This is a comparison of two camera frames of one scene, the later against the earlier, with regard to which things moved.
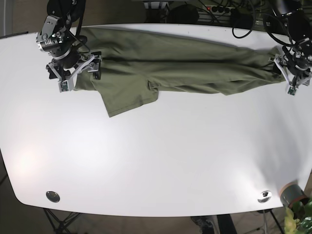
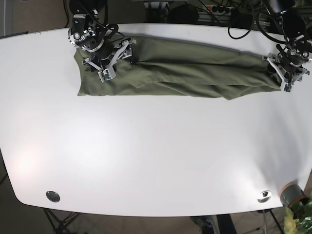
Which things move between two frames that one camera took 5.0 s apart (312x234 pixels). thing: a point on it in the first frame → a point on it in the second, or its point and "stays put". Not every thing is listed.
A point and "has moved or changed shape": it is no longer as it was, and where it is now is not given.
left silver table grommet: (52, 196) stays put
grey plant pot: (291, 193) stays put
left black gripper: (64, 69) → (105, 58)
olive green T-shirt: (137, 64) has moved or changed shape
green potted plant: (298, 220) stays put
